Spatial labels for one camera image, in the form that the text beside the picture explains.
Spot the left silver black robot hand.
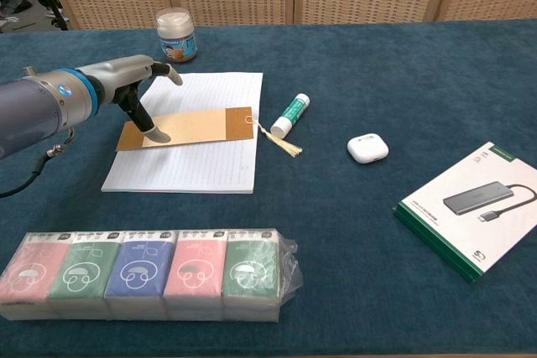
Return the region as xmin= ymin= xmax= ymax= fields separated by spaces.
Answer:
xmin=75 ymin=54 xmax=184 ymax=143

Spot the tan bookmark with tassel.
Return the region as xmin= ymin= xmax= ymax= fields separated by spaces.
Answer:
xmin=115 ymin=106 xmax=304 ymax=158

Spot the clear jar with white lid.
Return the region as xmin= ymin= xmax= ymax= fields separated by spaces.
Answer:
xmin=155 ymin=7 xmax=198 ymax=64

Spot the open lined white notebook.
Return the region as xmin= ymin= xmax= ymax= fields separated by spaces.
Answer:
xmin=101 ymin=71 xmax=264 ymax=195

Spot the green and white glue stick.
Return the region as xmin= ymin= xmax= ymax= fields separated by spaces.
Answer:
xmin=270 ymin=93 xmax=311 ymax=138

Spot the wrapped colourful tissue pack bundle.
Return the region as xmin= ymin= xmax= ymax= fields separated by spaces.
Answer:
xmin=0 ymin=228 xmax=304 ymax=324

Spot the white earbuds case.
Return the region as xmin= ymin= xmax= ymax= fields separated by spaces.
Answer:
xmin=347 ymin=132 xmax=389 ymax=164

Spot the dark teal table mat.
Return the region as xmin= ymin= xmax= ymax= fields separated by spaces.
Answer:
xmin=0 ymin=18 xmax=537 ymax=355

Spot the white USB hub box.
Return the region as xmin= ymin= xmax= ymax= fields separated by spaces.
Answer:
xmin=393 ymin=141 xmax=537 ymax=285

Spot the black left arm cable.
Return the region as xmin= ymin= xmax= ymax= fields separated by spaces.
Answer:
xmin=0 ymin=127 xmax=76 ymax=199

